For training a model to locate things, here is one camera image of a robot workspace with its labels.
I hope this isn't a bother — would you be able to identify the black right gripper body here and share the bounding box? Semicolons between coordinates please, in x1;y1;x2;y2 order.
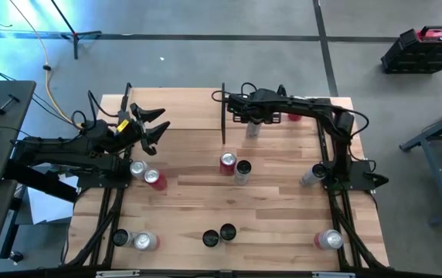
226;88;284;114

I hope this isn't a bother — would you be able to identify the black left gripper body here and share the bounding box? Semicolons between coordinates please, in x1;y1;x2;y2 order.
104;117;145;152

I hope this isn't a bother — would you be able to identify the Celsius Arctic Vibe slim can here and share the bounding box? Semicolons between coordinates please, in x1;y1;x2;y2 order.
233;159;253;187
245;120;264;140
299;163;328;188

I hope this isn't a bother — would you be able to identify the white and red Spindrift can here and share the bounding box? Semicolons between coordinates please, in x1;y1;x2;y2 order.
133;230;162;253
129;160;149;181
313;229;345;251

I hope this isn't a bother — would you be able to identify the black tripod stand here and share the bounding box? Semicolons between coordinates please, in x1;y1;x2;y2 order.
49;0;103;61

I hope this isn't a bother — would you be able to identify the black support beam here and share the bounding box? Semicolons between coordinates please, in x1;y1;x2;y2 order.
2;160;79;204

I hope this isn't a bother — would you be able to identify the white floor sheet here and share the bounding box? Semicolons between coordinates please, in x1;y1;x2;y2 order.
14;169;79;227

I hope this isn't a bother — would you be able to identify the grey desk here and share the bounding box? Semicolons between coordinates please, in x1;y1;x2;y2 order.
0;80;37;275

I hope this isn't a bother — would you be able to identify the black and red toolbox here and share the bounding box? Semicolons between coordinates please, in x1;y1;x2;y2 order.
379;25;442;75

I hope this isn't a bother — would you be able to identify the black chair caster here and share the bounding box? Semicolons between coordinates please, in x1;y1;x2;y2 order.
7;250;25;266

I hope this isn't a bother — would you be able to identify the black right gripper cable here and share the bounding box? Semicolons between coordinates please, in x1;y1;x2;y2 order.
211;81;259;103

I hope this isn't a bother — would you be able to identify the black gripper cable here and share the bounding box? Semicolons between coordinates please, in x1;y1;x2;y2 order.
70;90;120;132
211;81;259;103

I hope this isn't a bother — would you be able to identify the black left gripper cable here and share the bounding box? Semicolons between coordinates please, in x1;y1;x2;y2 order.
70;90;120;132

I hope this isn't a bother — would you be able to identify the black aluminium mounting frame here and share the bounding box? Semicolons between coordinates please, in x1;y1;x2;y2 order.
64;146;133;271
315;98;390;271

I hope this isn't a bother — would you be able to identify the yellow floor cable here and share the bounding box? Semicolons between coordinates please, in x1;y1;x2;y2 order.
10;0;83;128

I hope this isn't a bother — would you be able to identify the black rail with silver plates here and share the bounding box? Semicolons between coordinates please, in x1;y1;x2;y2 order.
0;265;442;278

